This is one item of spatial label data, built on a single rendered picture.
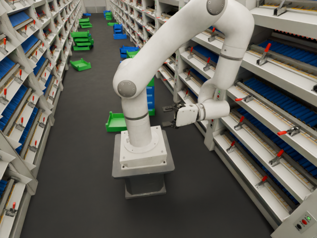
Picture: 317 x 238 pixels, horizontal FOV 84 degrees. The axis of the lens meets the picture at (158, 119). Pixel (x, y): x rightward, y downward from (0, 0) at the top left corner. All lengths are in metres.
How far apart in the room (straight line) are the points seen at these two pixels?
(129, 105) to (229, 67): 0.44
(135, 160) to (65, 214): 0.55
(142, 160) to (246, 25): 0.71
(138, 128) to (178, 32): 0.44
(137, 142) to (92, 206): 0.50
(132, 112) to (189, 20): 0.41
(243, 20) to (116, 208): 1.09
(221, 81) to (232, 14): 0.24
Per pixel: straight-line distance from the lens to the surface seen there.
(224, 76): 0.78
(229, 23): 0.74
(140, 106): 0.78
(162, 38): 0.68
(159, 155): 0.88
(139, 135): 0.86
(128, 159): 0.89
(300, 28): 0.84
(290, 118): 0.92
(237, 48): 0.75
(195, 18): 0.63
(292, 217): 1.05
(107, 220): 1.15
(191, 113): 0.81
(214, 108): 0.85
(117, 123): 1.68
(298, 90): 0.83
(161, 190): 1.17
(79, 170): 1.39
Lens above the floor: 1.03
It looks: 37 degrees down
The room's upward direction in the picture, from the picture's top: straight up
